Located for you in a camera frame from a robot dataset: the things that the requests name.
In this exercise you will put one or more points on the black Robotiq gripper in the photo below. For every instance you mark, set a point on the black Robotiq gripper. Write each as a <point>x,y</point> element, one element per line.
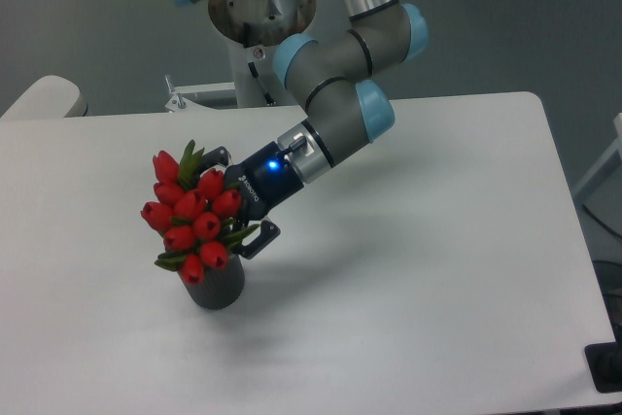
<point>264,179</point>

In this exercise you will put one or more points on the red tulip bouquet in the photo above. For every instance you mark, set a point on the red tulip bouquet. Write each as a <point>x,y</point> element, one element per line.
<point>196,213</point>

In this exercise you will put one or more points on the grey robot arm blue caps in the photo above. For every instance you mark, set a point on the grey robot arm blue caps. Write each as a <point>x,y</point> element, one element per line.
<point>332,83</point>

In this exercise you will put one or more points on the dark grey ribbed vase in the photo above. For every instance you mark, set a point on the dark grey ribbed vase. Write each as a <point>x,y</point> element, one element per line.
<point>220,287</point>

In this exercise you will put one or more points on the beige chair back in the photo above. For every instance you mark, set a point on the beige chair back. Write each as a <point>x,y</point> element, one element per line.
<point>51,97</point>

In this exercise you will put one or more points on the black device at table edge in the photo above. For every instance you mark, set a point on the black device at table edge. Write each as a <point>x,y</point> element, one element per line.
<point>604,361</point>

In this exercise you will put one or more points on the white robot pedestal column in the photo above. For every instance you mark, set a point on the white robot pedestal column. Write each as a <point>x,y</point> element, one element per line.
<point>253,30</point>

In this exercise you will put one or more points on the white pedestal base frame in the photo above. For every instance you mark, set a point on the white pedestal base frame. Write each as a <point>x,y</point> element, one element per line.
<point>185,99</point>

